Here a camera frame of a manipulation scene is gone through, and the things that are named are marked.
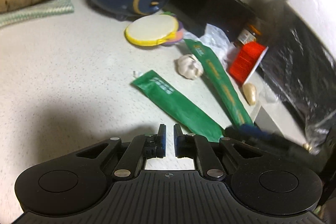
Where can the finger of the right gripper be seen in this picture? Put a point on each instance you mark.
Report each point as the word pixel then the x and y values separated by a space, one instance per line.
pixel 254 132

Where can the clear plastic bag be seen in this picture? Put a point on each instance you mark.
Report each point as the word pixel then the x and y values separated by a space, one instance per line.
pixel 216 39

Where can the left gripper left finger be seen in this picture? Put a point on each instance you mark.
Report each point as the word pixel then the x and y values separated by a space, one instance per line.
pixel 160 142

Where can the green snack wrapper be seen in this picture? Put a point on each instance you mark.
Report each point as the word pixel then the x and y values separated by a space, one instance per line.
pixel 178 106
pixel 215 72

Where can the green snack wrapper front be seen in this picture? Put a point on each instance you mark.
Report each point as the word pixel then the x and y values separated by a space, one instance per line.
pixel 178 106

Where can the red rectangular food tray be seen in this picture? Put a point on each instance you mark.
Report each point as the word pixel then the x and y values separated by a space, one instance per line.
pixel 246 62

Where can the white garlic bulb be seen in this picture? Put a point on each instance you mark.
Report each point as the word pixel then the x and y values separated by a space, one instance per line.
pixel 189 67

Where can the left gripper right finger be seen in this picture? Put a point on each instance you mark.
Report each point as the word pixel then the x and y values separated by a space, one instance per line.
pixel 184 144

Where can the peeled garlic cloves pile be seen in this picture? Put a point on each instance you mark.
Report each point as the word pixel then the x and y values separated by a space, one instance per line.
pixel 308 147

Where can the ginger piece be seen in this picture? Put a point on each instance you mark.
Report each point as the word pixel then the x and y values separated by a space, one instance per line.
pixel 250 93

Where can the glass pickle jar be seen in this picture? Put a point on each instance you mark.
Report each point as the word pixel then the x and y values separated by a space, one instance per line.
pixel 250 33

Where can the green striped cloth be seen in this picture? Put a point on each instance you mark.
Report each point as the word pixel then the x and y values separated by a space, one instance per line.
pixel 41 10

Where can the eggplant shaped sponge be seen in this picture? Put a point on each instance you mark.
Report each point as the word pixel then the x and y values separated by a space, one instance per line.
pixel 178 33

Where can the black foil-wrapped oven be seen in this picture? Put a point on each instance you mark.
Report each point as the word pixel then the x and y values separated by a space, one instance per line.
pixel 302 73

